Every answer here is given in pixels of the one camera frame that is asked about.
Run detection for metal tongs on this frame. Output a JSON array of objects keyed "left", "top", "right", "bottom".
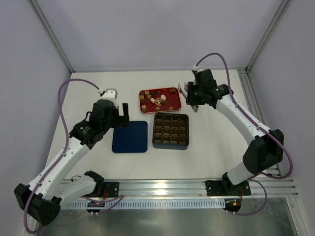
[{"left": 178, "top": 83, "right": 199, "bottom": 113}]

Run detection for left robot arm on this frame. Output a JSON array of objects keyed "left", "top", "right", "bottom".
[{"left": 14, "top": 99, "right": 129, "bottom": 226}]

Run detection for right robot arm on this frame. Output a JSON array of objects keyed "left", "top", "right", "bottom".
[{"left": 185, "top": 69, "right": 284, "bottom": 196}]

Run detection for blue chocolate tin box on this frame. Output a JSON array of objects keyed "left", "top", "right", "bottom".
[{"left": 152, "top": 113, "right": 189, "bottom": 150}]

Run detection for blue tin lid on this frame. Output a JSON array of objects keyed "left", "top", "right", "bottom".
[{"left": 112, "top": 121, "right": 148, "bottom": 153}]

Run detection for red tray lid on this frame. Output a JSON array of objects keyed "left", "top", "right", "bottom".
[{"left": 138, "top": 87, "right": 182, "bottom": 114}]

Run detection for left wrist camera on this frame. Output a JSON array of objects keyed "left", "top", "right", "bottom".
[{"left": 97, "top": 88, "right": 118, "bottom": 107}]

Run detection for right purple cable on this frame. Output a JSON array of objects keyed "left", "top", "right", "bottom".
[{"left": 193, "top": 52, "right": 293, "bottom": 216}]

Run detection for purple cable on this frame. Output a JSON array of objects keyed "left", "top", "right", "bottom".
[
  {"left": 23, "top": 78, "right": 125, "bottom": 233},
  {"left": 193, "top": 52, "right": 293, "bottom": 216}
]

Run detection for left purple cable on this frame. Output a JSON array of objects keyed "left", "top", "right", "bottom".
[{"left": 23, "top": 78, "right": 125, "bottom": 233}]

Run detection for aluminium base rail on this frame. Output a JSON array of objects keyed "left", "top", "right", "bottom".
[{"left": 117, "top": 177, "right": 299, "bottom": 198}]

